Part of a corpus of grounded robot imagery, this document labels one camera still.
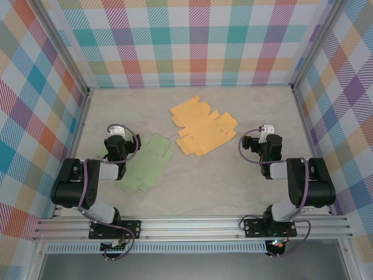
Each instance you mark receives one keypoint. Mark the green paper box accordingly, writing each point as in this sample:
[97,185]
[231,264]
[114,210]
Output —
[148,163]

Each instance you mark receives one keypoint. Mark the orange paper box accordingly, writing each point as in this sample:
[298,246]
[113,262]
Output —
[204,128]

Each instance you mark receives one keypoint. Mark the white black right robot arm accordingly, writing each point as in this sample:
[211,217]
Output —
[317,186]

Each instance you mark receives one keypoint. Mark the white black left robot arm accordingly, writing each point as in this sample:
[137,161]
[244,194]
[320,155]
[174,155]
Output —
[73,186]

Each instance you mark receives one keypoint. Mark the small circuit board with light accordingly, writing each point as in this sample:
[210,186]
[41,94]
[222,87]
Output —
[276,244]

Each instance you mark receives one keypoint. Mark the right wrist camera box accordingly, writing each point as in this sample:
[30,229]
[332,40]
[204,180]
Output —
[267,128]

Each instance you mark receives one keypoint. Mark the aluminium side rail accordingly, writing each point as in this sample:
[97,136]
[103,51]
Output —
[76,140]
[307,140]

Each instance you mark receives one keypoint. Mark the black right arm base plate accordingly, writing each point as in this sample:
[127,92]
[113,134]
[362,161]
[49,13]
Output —
[253,227]

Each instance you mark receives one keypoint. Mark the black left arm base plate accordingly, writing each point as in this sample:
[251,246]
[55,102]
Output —
[132,229]

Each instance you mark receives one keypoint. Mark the aluminium mounting rail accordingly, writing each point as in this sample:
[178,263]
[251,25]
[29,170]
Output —
[189,226]

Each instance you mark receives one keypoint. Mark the aluminium frame post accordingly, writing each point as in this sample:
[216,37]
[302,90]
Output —
[316,43]
[62,49]

